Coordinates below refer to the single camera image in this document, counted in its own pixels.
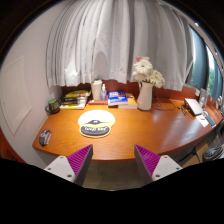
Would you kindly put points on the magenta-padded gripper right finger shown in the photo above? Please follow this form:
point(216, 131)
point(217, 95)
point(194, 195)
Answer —
point(165, 166)

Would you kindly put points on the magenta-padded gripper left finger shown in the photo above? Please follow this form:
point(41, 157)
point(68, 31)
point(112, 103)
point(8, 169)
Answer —
point(63, 168)

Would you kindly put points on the grey black computer mouse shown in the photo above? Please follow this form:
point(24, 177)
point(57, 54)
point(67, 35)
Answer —
point(45, 137)

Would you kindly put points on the yellow white thick book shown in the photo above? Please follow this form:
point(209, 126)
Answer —
point(71, 106)

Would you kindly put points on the dark mug green inside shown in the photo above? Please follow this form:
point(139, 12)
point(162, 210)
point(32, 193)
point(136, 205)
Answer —
point(53, 106)

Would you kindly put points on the silver laptop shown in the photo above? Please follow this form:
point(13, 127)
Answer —
point(193, 106)

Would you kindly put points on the black book yellow lettering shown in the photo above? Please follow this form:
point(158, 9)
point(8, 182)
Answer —
point(72, 102)
point(74, 98)

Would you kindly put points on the orange cover book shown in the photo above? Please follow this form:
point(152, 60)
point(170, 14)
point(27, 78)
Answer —
point(132, 102)

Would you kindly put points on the white ceramic jug vase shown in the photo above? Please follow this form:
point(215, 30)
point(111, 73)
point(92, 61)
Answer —
point(145, 97)

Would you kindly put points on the flat red book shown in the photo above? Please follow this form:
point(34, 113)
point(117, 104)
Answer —
point(96, 102)

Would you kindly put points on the yellow black cover book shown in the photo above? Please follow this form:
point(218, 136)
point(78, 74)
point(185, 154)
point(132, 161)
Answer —
point(78, 93)

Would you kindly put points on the clear spray bottle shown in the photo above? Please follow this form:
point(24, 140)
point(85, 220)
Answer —
point(103, 95)

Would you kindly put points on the blue cover book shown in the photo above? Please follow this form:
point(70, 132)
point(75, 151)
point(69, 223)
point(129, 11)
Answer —
point(117, 97)

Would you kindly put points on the cream travel tumbler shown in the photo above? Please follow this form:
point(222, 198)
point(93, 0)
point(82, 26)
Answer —
point(96, 90)

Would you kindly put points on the white flower bouquet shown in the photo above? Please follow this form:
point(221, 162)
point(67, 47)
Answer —
point(144, 68)

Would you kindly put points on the white curtain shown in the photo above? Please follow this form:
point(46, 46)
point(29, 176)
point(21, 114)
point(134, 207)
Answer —
point(113, 40)

